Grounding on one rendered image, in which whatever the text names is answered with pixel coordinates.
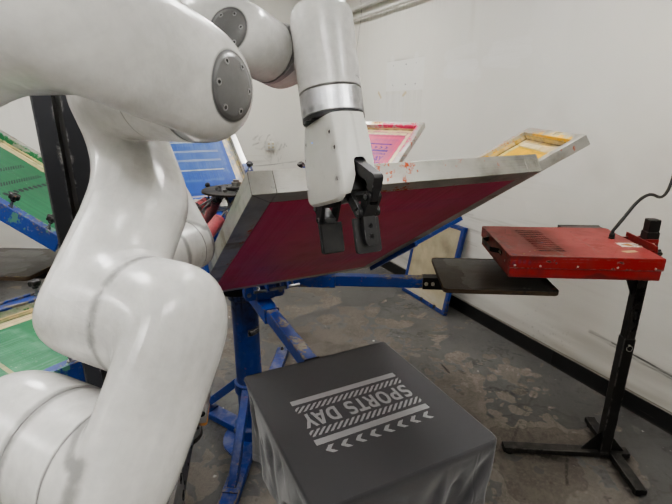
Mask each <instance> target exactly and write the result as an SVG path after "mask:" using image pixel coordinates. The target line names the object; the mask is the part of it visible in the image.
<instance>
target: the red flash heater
mask: <svg viewBox="0 0 672 504"><path fill-rule="evenodd" d="M609 233H611V231H610V230H609V229H607V228H566V227H510V226H482V232H481V236H482V238H485V237H487V235H488V236H489V241H487V243H488V244H489V245H490V247H495V248H500V249H501V250H502V254H501V255H500V254H499V253H496V252H491V251H489V250H488V248H487V247H486V246H485V245H484V244H483V243H482V245H483V246H484V247H485V249H486V250H487V251H488V252H489V254H490V255H491V256H492V257H493V259H494V260H495V261H496V262H497V264H498V265H499V266H500V267H501V268H502V270H503V271H504V272H505V273H506V275H507V276H508V277H526V278H565V279H604V280H643V281H659V280H660V276H661V272H663V271H664V268H665V264H666V259H665V258H663V257H661V256H659V255H657V254H658V247H657V246H656V245H654V244H652V243H650V242H648V241H646V240H644V239H642V238H640V237H638V236H636V235H634V234H632V233H630V232H626V236H620V235H618V234H616V233H615V239H609V238H608V237H609Z"/></svg>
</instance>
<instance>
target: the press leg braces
mask: <svg viewBox="0 0 672 504"><path fill-rule="evenodd" d="M234 381H235V379H234V380H232V381H231V382H230V383H228V384H227V385H225V386H224V387H223V388H221V389H220V390H219V391H217V392H216V393H215V394H213V395H212V396H211V397H210V401H209V402H210V408H209V412H210V411H212V410H213V409H215V408H216V407H218V406H219V405H217V404H215V402H217V401H218V400H219V399H221V398H222V397H224V396H225V395H226V394H228V393H229V392H231V391H232V390H233V389H235V384H234ZM249 404H250V401H249V394H248V390H242V392H241V398H240V405H239V411H238V418H237V424H236V431H235V437H234V444H233V450H232V457H231V463H230V470H229V475H228V477H227V480H226V482H225V485H224V488H223V490H222V493H232V494H238V491H239V488H240V485H241V483H242V480H243V477H244V473H240V467H241V460H242V453H243V446H244V439H245V432H246V425H247V418H248V411H249Z"/></svg>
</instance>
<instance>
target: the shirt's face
mask: <svg viewBox="0 0 672 504"><path fill-rule="evenodd" d="M388 372H392V373H393V374H394V375H395V376H397V377H398V378H399V379H400V380H401V381H402V382H403V383H404V384H405V385H406V386H407V387H408V388H409V389H411V390H412V391H413V392H414V393H415V394H416V395H417V396H418V397H419V398H420V399H421V400H422V401H423V402H425V403H426V404H427V405H428V406H429V407H430V408H431V409H432V410H433V411H434V412H435V413H436V414H437V415H439V416H438V417H435V418H433V419H430V420H427V421H424V422H421V423H418V424H416V425H413V426H410V427H407V428H404V429H401V430H399V431H396V432H393V433H390V434H387V435H384V436H382V437H379V438H376V439H373V440H370V441H367V442H365V443H362V444H359V445H356V446H353V447H350V448H347V449H345V450H342V451H339V452H336V453H333V454H330V455H328V456H325V457H323V455H322V453H321V452H320V450H319V448H318V447H317V445H316V444H315V442H314V440H313V439H312V437H311V436H310V434H309V432H308V431H307V429H306V428H305V426H304V424H303V423H302V421H301V419H300V418H299V416H298V415H297V413H296V411H295V410H294V408H293V407H292V405H291V403H290V402H289V401H290V400H294V399H297V398H301V397H304V396H308V395H311V394H315V393H318V392H322V391H325V390H329V389H332V388H336V387H339V386H343V385H346V384H350V383H353V382H357V381H360V380H364V379H367V378H371V377H374V376H378V375H381V374H385V373H388ZM246 378H247V379H248V381H249V383H250V385H251V387H252V389H253V391H254V393H255V395H256V397H257V399H258V401H259V403H260V405H261V407H262V408H263V410H264V412H265V414H266V416H267V418H268V420H269V422H270V424H271V426H272V428H273V430H274V432H275V434H276V435H277V437H278V439H279V441H280V443H281V445H282V447H283V449H284V451H285V453H286V455H287V457H288V459H289V461H290V463H291V464H292V466H293V468H294V470H295V472H296V474H297V476H298V478H299V480H300V482H301V484H302V486H303V488H304V490H305V491H306V493H307V495H308V497H309V499H310V501H311V503H312V504H335V503H337V502H340V501H342V500H345V499H347V498H350V497H352V496H354V495H357V494H359V493H362V492H364V491H367V490H369V489H372V488H374V487H377V486H379V485H382V484H384V483H387V482H389V481H392V480H394V479H397V478H399V477H401V476H404V475H406V474H409V473H411V472H414V471H416V470H419V469H421V468H424V467H426V466H429V465H431V464H434V463H436V462H439V461H441V460H444V459H446V458H449V457H451V456H453V455H456V454H458V453H461V452H463V451H466V450H468V449H471V448H473V447H476V446H478V445H481V444H483V443H486V442H488V441H491V440H493V439H494V436H493V434H492V433H490V432H489V431H488V430H487V429H486V428H484V427H483V426H482V425H481V424H480V423H479V422H477V421H476V420H475V419H474V418H473V417H472V416H470V415H469V414H468V413H467V412H466V411H464V410H463V409H462V408H461V407H460V406H459V405H457V404H456V403H455V402H454V401H453V400H451V399H450V398H449V397H448V396H447V395H446V394H444V393H443V392H442V391H441V390H440V389H438V388H437V387H436V386H435V385H434V384H433V383H431V382H430V381H429V380H428V379H427V378H426V377H424V376H423V375H422V374H421V373H420V372H418V371H417V370H416V369H415V368H414V367H413V366H411V365H410V364H409V363H408V362H407V361H405V360H404V359H403V358H402V357H401V356H400V355H398V354H397V353H396V352H395V351H394V350H392V349H391V348H390V347H389V346H388V345H387V344H385V343H384V342H379V343H375V344H371V345H367V346H363V347H359V348H355V349H351V350H348V351H344V352H340V353H336V354H332V355H328V356H324V357H320V358H316V359H312V360H308V361H304V362H300V363H296V364H292V365H288V366H284V367H280V368H276V369H272V370H268V371H264V372H260V373H256V374H252V375H248V376H246Z"/></svg>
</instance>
